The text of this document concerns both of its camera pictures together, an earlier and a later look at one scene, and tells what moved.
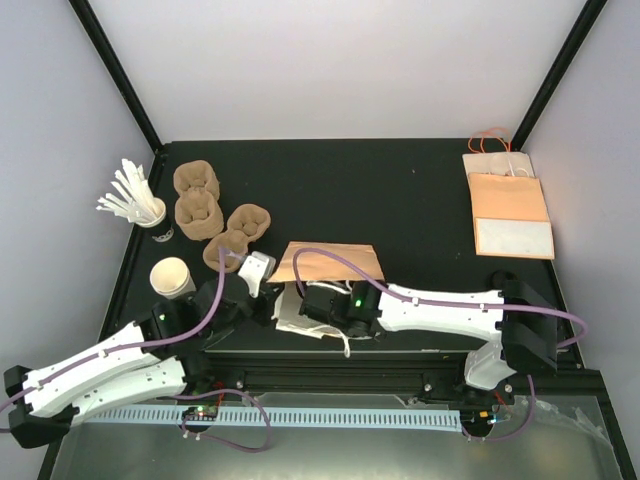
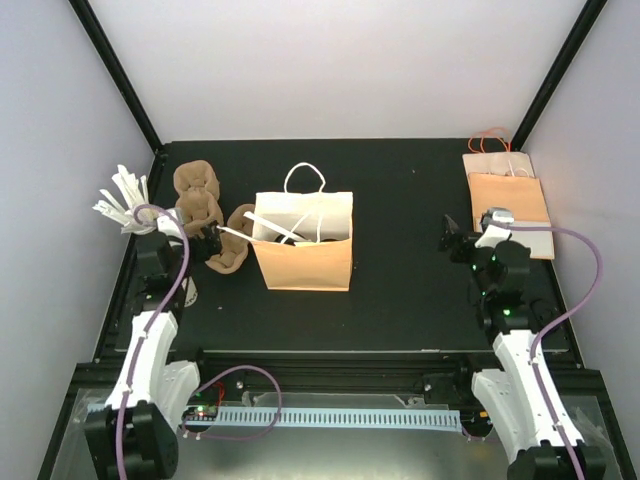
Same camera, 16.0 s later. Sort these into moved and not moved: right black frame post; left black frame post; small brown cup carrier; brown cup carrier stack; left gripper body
Moved: left gripper body
Not moved: brown cup carrier stack; small brown cup carrier; right black frame post; left black frame post
